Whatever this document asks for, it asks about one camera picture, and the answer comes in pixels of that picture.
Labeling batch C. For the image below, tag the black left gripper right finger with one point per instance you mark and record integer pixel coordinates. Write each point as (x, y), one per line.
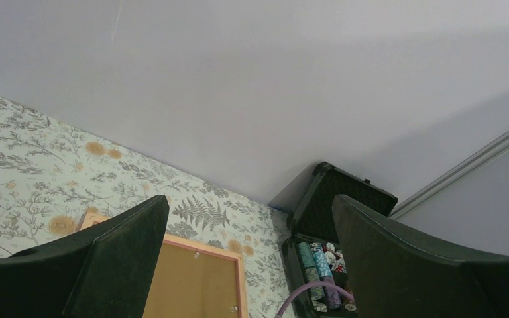
(397, 271)

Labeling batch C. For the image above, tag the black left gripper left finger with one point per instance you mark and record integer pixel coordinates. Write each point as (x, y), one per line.
(105, 270)

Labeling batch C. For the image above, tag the pink wooden picture frame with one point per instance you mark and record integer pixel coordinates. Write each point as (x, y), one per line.
(136, 270)

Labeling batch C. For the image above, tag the blue purple poker chip stack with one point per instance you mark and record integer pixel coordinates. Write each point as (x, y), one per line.
(325, 274)

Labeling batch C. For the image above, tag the green poker chip stack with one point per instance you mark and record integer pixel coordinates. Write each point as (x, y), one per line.
(310, 270)

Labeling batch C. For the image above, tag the black poker chip case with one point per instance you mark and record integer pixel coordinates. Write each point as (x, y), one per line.
(312, 220)

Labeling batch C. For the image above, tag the floral tablecloth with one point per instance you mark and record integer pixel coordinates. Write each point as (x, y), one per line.
(53, 174)

